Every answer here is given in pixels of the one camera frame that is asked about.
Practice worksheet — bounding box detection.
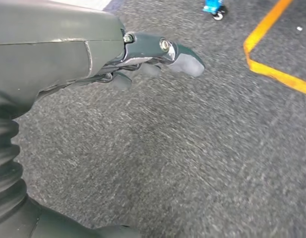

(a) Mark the blue metal shelf rack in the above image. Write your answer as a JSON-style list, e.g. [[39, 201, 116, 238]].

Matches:
[[202, 0, 228, 21]]

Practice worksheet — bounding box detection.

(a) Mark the yellow floor tape rectangle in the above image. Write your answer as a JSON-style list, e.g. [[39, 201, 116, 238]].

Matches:
[[242, 0, 306, 97]]

